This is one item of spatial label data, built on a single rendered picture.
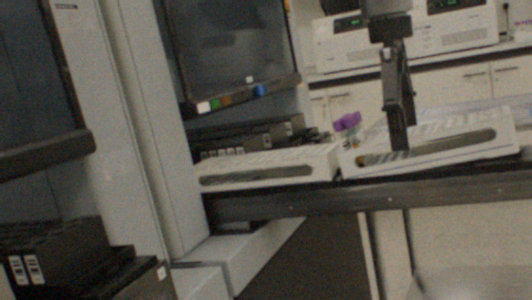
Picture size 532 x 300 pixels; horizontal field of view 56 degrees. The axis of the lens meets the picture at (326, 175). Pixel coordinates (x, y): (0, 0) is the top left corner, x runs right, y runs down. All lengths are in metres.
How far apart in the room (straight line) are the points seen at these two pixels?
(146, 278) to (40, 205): 0.23
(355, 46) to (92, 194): 2.63
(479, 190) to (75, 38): 0.64
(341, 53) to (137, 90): 2.50
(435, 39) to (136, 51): 2.48
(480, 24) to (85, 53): 2.63
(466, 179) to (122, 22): 0.60
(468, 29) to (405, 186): 2.38
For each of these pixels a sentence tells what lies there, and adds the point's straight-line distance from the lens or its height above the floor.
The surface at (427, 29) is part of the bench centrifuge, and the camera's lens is 3.17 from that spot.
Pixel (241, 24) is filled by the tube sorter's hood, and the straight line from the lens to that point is 1.20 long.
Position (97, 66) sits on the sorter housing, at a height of 1.07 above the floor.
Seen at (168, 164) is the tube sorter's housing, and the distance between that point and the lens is 0.89.
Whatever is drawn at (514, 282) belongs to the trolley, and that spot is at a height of 0.28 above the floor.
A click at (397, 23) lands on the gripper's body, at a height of 1.06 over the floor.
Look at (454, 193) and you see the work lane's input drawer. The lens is 0.84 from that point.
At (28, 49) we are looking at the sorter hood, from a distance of 0.71.
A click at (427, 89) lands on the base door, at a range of 3.18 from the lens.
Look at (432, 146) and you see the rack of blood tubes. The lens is 0.94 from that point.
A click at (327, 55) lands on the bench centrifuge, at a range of 3.30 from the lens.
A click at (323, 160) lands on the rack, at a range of 0.88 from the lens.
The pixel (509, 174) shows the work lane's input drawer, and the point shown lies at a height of 0.80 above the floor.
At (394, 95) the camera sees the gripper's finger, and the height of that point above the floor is 0.95.
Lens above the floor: 1.03
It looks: 14 degrees down
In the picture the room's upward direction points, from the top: 10 degrees counter-clockwise
